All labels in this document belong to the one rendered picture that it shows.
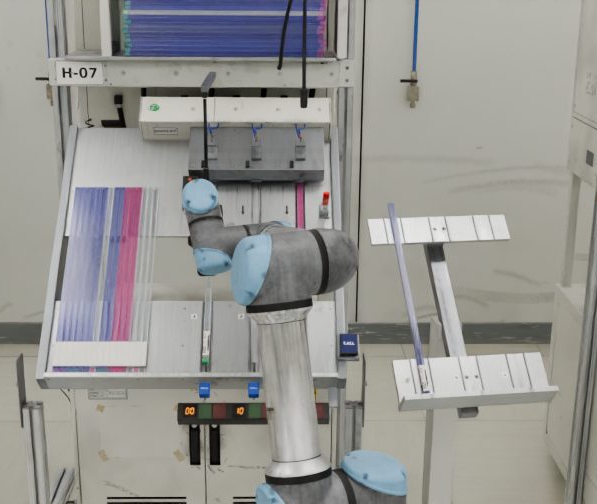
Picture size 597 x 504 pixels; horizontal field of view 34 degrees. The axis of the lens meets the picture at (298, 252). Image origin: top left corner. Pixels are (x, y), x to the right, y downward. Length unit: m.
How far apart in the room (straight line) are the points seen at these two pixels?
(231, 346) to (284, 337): 0.62
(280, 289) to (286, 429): 0.24
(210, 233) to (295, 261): 0.42
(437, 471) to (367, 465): 0.73
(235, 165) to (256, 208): 0.12
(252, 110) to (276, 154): 0.14
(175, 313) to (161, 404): 0.38
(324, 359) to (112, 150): 0.79
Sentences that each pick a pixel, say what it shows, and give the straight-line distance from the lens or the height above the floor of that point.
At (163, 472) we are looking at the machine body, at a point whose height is 0.30.
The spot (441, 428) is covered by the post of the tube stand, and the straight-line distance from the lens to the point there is 2.39.
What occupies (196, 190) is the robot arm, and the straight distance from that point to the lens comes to 2.02.
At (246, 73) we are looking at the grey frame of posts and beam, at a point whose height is 1.35.
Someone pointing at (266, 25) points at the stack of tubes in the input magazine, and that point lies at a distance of 2.46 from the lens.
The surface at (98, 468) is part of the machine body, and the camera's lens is 2.70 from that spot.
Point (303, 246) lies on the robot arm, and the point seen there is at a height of 1.16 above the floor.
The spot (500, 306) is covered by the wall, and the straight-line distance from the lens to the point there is 4.33.
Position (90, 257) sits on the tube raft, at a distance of 2.37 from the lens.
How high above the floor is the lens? 1.62
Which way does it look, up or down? 17 degrees down
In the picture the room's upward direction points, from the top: straight up
